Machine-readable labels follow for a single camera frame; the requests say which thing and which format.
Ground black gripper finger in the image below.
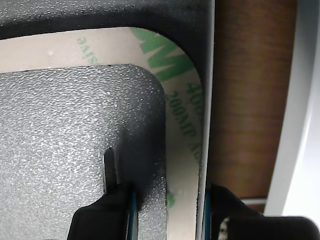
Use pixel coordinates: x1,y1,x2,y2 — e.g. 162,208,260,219
66,147,140,240
202,183,266,240

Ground beige adhesive-backed frame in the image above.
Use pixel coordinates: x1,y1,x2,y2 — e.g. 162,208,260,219
0,24,208,240

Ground dark textured frame tray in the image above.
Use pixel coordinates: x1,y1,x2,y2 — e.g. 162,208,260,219
0,0,216,240

